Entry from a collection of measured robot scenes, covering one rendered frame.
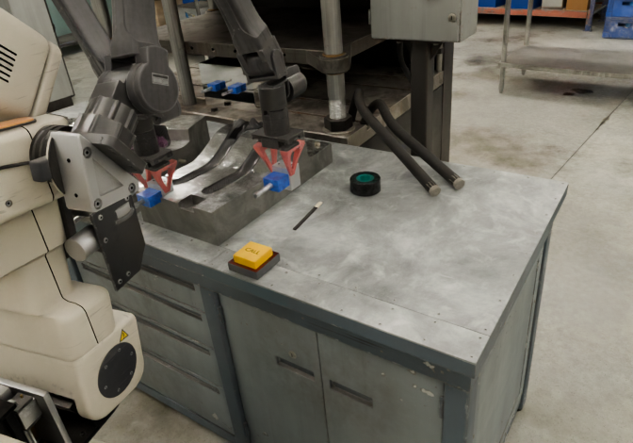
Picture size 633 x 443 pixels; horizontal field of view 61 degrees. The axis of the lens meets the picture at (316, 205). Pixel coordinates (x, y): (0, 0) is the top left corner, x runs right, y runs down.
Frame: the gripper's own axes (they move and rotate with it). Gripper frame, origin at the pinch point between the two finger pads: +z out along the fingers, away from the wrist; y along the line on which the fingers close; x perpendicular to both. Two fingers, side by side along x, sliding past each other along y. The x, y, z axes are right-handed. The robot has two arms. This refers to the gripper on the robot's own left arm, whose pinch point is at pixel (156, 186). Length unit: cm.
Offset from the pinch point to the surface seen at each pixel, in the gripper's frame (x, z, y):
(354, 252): -10, 11, -48
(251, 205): -11.3, 7.0, -19.1
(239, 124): -33.4, -3.0, 1.7
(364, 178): -38, 9, -35
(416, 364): 4, 22, -69
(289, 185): -11.8, -1.0, -31.4
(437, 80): -146, 17, -11
